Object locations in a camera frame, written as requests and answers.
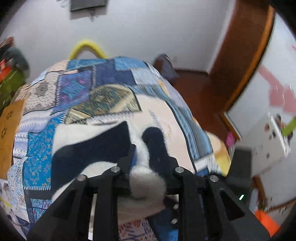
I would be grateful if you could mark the pink heart wall sticker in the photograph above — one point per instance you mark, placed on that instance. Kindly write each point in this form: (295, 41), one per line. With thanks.
(280, 96)

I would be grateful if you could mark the grey plush toy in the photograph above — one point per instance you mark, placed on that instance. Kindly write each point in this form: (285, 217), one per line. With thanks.
(15, 58)

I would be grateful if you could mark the yellow curved bed rail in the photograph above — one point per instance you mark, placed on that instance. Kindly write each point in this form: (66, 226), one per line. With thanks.
(88, 45)

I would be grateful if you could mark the white sticker-covered box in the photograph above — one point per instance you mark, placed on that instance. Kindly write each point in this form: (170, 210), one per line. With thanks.
(268, 145)

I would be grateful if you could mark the small black wall monitor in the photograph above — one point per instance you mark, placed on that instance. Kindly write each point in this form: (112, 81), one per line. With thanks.
(77, 5)

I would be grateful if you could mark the orange sleeve forearm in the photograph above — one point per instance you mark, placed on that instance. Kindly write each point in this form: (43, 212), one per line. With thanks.
(271, 226)

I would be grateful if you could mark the brown wooden door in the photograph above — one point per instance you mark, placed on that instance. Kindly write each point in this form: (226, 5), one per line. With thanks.
(244, 44)

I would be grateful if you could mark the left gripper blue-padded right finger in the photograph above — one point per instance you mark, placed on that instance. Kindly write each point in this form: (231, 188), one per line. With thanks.
(206, 209)

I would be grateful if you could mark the blue patchwork quilt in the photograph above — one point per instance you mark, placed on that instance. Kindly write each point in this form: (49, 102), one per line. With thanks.
(88, 92)

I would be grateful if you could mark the purple grey backpack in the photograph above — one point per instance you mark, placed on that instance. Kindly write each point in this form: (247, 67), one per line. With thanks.
(163, 64)

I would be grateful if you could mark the green fabric storage basket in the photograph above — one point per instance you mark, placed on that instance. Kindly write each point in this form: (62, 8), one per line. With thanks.
(9, 86)

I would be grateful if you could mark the orange box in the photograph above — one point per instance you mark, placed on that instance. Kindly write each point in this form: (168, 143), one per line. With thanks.
(5, 70)

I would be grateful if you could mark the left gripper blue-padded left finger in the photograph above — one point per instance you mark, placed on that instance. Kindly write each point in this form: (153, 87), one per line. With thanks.
(84, 200)

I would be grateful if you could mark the white and navy striped sweater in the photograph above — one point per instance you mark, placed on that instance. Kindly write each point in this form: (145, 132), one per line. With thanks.
(91, 150)

